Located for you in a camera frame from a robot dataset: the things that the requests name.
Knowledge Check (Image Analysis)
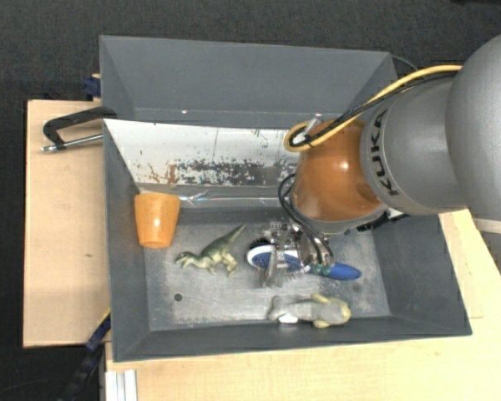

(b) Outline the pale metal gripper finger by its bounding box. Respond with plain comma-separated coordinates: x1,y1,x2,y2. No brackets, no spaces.
259,248,277,288
275,251,287,287

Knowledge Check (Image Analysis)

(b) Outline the pale wood flat board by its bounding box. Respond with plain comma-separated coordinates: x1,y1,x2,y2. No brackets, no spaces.
23,99,112,348

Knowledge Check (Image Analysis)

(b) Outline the green toy dinosaur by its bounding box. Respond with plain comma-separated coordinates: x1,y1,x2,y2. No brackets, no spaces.
175,223,247,278

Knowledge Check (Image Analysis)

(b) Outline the grey plush toy animal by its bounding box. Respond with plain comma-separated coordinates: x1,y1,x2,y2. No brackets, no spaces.
266,292,352,330

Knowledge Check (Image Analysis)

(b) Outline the orange plastic cup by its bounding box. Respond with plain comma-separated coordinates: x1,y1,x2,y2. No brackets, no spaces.
134,193,182,250

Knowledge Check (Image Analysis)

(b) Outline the blue and white brush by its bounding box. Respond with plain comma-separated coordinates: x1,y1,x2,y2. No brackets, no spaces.
246,242,363,282

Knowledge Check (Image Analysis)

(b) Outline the grey metal bin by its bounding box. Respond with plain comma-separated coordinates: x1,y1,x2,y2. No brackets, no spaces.
99,34,473,363

